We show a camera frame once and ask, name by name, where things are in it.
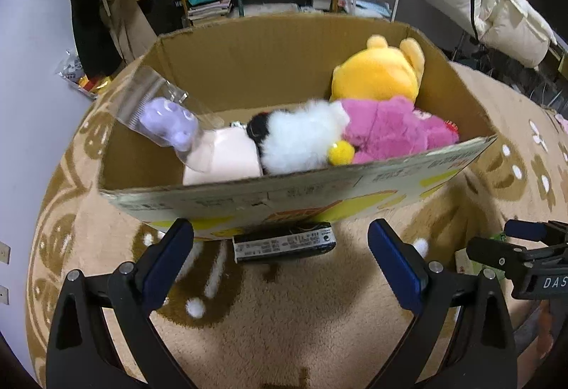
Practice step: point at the cream pillow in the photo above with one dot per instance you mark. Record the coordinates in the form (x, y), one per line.
(519, 29)

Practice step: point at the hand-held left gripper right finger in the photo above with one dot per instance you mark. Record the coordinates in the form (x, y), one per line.
(397, 269)

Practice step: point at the pile of magazines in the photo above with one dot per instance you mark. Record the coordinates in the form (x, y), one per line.
(275, 7)

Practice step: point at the stack of books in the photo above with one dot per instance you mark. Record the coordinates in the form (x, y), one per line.
(208, 10)

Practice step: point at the white wall outlet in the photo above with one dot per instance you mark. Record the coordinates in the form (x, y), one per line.
(3, 295)
(3, 253)

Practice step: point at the black coat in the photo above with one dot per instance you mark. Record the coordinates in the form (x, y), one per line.
(91, 33)

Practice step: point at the plastic bag of snacks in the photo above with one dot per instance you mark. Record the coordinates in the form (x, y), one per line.
(80, 76)

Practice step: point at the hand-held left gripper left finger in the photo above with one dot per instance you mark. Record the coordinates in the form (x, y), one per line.
(171, 264)

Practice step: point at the purple plush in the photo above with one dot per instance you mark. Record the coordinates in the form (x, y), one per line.
(171, 122)

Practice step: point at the white fluffy plush toy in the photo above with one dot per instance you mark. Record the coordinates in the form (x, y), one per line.
(301, 136)

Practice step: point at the pale pink soft roll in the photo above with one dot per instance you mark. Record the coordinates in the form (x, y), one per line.
(226, 158)

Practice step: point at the pink furry plush toy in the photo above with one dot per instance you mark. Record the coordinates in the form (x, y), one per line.
(395, 131)

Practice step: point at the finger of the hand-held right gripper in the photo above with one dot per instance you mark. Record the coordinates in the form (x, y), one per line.
(528, 230)
(497, 258)

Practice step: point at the green packet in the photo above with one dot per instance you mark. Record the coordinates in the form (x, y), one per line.
(463, 267)

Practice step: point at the yellow bear plush toy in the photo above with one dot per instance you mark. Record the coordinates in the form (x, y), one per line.
(377, 76)

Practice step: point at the cardboard box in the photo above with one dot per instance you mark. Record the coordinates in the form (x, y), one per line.
(266, 60)

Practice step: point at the black rectangular box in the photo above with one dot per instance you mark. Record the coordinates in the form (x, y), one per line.
(284, 243)

